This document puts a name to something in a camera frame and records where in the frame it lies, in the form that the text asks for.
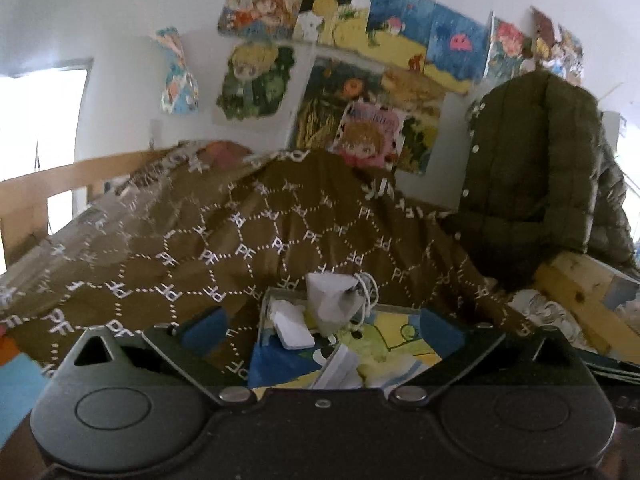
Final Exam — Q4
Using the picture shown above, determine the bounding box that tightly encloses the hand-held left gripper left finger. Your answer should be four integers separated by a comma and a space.
74, 306, 257, 409

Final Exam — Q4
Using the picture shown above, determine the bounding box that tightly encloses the white grey face mask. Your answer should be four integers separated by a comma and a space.
306, 271, 378, 337

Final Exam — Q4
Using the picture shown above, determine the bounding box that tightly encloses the long yellow blue poster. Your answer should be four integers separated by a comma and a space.
294, 0, 490, 97

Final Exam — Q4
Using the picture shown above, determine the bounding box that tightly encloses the blonde figure green poster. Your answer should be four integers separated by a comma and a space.
215, 40, 299, 123

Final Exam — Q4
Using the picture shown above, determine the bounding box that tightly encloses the white paper packet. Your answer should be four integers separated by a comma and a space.
311, 344, 362, 390

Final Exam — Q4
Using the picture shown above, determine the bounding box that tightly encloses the brown colourful printed duvet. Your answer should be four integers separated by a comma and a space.
0, 139, 538, 411

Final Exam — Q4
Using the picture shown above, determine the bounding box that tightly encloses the pink cloth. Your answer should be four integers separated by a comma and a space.
617, 299, 640, 333

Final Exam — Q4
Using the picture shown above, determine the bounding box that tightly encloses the pink cartoon figure poster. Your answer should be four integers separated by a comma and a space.
331, 101, 410, 169

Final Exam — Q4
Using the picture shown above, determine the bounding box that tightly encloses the fish shaped wall poster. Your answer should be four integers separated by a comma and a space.
149, 26, 201, 117

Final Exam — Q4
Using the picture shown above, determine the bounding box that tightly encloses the white tissue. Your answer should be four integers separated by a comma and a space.
271, 299, 317, 350

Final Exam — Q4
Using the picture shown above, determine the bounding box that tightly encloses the window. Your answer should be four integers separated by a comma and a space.
0, 57, 95, 183
616, 110, 640, 196

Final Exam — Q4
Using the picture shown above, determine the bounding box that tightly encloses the floral patterned pillow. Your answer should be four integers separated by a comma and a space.
507, 287, 588, 346

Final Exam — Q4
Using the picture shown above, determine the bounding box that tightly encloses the red figure wall poster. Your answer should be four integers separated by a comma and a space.
486, 12, 535, 82

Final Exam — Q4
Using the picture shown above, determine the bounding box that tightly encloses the wooden bed rail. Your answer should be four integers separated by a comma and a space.
0, 147, 173, 261

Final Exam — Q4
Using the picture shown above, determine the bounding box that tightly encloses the olive puffer jacket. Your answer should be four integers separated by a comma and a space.
442, 70, 638, 291

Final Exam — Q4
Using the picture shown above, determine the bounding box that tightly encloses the cartoon print storage box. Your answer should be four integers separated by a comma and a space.
247, 286, 451, 391

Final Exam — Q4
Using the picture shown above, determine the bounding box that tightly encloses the red haired figures poster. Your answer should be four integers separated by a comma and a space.
216, 0, 307, 42

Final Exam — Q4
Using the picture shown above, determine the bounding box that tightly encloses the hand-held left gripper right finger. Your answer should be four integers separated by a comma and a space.
392, 306, 577, 408

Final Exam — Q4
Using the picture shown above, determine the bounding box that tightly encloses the pale wooden bed beam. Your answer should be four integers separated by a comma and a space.
532, 252, 640, 356

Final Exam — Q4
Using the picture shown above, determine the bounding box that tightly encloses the brown figure wall poster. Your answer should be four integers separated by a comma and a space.
529, 6, 586, 87

